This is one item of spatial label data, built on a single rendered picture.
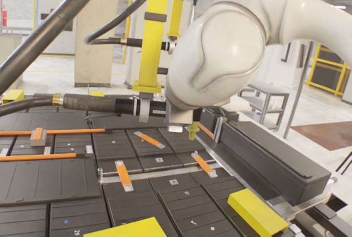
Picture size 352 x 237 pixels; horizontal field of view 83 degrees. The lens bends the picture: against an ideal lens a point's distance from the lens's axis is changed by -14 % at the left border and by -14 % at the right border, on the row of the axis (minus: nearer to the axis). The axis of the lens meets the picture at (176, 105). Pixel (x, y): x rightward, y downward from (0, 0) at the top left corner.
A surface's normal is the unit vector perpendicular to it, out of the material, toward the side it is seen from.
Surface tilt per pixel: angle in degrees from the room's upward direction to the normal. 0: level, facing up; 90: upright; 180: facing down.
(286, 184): 90
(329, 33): 113
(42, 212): 0
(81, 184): 0
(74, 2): 71
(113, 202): 0
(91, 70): 90
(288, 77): 90
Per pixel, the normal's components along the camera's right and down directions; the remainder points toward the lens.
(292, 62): -0.65, 0.15
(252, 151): -0.90, 0.00
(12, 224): 0.15, -0.94
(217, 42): -0.13, -0.07
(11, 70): 0.55, 0.21
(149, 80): 0.15, 0.34
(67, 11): 0.69, 0.04
